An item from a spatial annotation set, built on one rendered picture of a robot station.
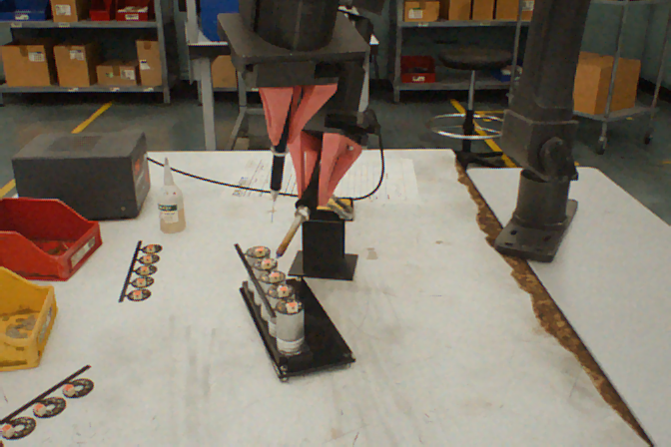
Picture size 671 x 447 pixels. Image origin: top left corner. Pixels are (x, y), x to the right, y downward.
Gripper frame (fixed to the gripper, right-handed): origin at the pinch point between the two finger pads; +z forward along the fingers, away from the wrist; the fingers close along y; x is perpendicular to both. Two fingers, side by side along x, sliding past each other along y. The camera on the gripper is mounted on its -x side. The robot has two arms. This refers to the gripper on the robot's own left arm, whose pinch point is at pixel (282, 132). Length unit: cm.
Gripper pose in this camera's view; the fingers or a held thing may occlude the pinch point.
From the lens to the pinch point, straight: 54.2
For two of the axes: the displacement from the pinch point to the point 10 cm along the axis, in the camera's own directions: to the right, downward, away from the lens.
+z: -1.5, 7.5, 6.4
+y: -9.2, 1.2, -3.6
